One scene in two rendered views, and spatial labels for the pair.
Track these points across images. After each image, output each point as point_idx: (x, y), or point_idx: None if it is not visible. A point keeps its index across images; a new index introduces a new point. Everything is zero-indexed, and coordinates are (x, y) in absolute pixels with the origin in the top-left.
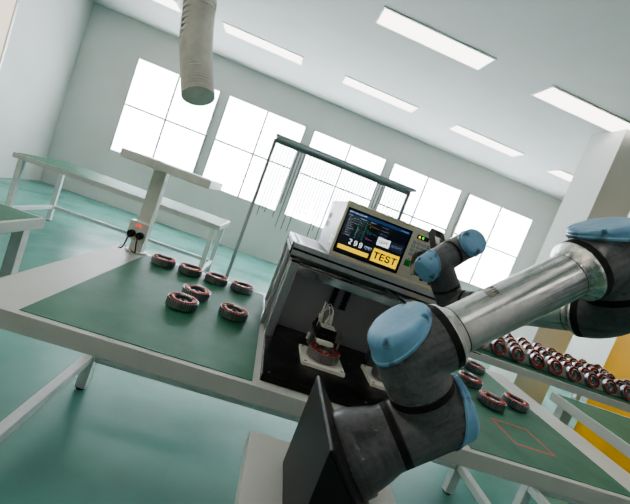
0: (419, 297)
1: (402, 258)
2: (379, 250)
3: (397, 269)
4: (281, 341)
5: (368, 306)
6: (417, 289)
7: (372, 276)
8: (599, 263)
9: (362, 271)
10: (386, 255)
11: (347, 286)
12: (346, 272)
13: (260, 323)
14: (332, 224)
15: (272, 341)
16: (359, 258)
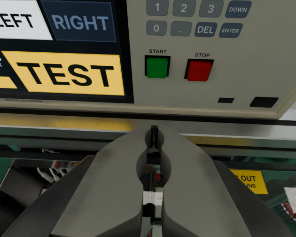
0: (219, 151)
1: (131, 56)
2: (28, 55)
3: (132, 92)
4: (11, 212)
5: None
6: (209, 140)
7: (60, 138)
8: None
9: (23, 134)
10: (66, 64)
11: (24, 162)
12: None
13: (19, 149)
14: None
15: None
16: (0, 94)
